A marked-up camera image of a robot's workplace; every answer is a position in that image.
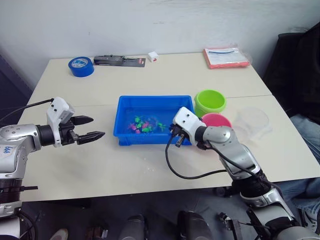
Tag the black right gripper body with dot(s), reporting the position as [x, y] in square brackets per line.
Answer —
[175, 128]

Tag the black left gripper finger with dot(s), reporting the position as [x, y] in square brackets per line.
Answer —
[82, 120]
[90, 137]

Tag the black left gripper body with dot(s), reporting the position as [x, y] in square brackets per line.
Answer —
[67, 133]

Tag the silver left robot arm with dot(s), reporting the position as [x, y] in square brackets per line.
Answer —
[17, 142]

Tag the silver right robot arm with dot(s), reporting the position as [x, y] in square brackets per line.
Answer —
[235, 150]

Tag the small green hand net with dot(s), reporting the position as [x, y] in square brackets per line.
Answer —
[161, 125]

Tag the green toy fish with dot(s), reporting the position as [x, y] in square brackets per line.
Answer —
[137, 119]
[147, 129]

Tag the pink toy fish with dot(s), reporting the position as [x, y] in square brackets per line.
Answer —
[132, 127]
[145, 123]

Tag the blue plastic tub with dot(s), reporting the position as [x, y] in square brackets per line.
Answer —
[140, 105]

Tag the green plastic bucket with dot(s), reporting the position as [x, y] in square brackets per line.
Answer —
[210, 105]

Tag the pink plastic bucket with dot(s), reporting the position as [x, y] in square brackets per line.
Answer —
[217, 120]

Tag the clear plastic cup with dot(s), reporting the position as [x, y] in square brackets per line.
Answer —
[252, 122]

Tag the blue tape roll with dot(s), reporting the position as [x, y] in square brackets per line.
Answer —
[81, 68]

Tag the black packaged tool card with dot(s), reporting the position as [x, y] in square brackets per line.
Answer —
[117, 60]

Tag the small white box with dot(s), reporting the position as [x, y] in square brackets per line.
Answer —
[152, 57]

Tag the dark rounded shape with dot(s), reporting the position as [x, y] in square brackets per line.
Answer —
[193, 226]
[132, 228]

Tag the orange packet in clear bag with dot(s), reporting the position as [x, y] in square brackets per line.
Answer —
[225, 58]

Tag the light shoe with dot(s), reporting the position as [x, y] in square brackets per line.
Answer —
[59, 235]

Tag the person's leg in jeans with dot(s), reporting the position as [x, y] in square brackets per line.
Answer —
[306, 155]

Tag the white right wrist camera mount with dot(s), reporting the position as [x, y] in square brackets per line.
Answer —
[187, 121]

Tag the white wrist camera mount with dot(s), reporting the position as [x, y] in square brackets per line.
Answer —
[58, 110]
[187, 121]

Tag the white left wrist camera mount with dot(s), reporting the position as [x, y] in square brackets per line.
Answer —
[58, 110]

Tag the black metal bracket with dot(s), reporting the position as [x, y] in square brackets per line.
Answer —
[228, 223]

